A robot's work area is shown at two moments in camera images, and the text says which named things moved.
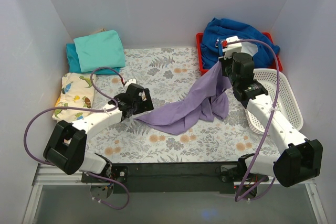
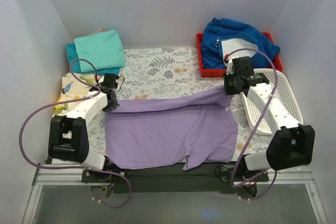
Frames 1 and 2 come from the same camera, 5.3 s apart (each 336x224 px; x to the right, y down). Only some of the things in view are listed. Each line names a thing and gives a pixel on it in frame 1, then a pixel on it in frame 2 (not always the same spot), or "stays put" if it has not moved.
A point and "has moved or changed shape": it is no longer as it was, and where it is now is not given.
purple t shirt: x=206 y=100 has moved or changed shape
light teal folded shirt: x=100 y=50 stays put
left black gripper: x=146 y=98 -> x=113 y=102
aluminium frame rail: x=48 y=174 stays put
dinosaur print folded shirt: x=76 y=92 stays put
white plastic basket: x=287 y=103 stays put
